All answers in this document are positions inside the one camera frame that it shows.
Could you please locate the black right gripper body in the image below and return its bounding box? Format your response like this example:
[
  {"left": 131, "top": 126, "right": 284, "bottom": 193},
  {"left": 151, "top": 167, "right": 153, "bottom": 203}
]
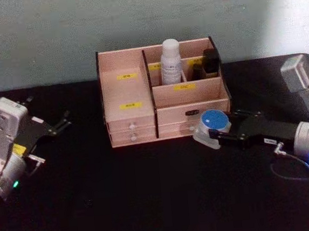
[{"left": 235, "top": 111, "right": 300, "bottom": 151}]

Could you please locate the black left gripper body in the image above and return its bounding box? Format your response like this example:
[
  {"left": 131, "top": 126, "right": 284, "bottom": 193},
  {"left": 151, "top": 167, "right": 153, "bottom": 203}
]
[{"left": 10, "top": 114, "right": 59, "bottom": 159}]

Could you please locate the white jar with blue lid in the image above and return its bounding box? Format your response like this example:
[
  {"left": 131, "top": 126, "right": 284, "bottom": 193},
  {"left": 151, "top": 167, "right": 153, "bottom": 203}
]
[{"left": 191, "top": 107, "right": 234, "bottom": 152}]

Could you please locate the narrow wooden drawer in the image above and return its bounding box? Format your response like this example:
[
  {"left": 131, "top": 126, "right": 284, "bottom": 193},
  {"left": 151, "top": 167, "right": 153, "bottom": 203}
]
[
  {"left": 109, "top": 125, "right": 158, "bottom": 148},
  {"left": 107, "top": 115, "right": 157, "bottom": 133}
]

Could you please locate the wide wooden drawer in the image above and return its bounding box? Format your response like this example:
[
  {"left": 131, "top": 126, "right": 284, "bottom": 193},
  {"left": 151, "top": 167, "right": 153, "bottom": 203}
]
[
  {"left": 157, "top": 120, "right": 201, "bottom": 139},
  {"left": 156, "top": 98, "right": 232, "bottom": 127}
]

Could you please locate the small dark brown bottle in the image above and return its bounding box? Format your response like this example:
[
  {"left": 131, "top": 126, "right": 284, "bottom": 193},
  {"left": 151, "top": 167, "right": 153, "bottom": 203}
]
[{"left": 191, "top": 62, "right": 205, "bottom": 81}]

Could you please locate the pale wooden desk organizer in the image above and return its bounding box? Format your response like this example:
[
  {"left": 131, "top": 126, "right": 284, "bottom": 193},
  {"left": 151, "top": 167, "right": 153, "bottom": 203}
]
[{"left": 94, "top": 34, "right": 236, "bottom": 150}]

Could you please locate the white plastic bottle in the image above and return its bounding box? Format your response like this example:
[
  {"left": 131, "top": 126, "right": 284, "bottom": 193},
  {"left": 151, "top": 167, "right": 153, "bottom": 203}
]
[{"left": 158, "top": 38, "right": 184, "bottom": 86}]

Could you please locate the black table cloth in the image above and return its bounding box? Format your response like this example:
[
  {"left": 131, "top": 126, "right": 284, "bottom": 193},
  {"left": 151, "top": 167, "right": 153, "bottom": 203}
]
[{"left": 0, "top": 52, "right": 309, "bottom": 231}]

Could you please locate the thin dark gripper cable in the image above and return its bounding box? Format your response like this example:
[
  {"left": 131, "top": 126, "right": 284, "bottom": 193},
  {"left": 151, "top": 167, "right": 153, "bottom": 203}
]
[{"left": 267, "top": 139, "right": 309, "bottom": 185}]

